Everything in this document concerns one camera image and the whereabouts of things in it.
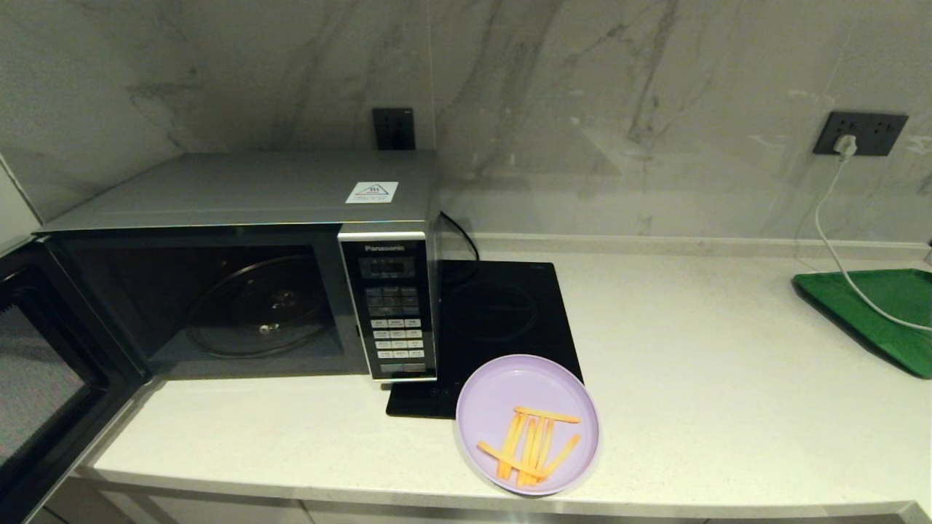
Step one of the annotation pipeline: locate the purple plastic plate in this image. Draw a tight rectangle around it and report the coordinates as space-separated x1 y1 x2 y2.
455 354 601 498

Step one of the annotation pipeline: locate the silver Panasonic microwave oven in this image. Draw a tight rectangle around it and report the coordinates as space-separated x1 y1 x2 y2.
35 150 443 384

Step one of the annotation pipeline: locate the black induction cooktop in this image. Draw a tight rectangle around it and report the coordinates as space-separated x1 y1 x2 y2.
385 259 584 420

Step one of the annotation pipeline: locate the white warning sticker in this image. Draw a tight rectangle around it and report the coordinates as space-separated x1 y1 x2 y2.
346 181 399 204

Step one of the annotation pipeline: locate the orange french fry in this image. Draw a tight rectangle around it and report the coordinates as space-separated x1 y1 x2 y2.
516 418 540 488
542 434 582 478
476 441 548 480
513 406 582 424
527 418 550 485
497 413 526 480
539 420 559 470

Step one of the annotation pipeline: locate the green plastic tray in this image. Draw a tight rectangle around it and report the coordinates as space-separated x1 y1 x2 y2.
792 268 932 380

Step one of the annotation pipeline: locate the black cable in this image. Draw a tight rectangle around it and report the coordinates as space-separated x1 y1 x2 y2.
438 209 481 286

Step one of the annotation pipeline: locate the small black wall socket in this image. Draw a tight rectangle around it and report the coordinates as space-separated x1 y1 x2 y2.
372 107 416 151

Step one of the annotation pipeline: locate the white power cable with plug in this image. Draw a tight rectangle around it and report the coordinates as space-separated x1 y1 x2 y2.
814 133 932 332

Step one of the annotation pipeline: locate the wide black wall socket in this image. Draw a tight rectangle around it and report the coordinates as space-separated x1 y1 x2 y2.
813 110 910 156

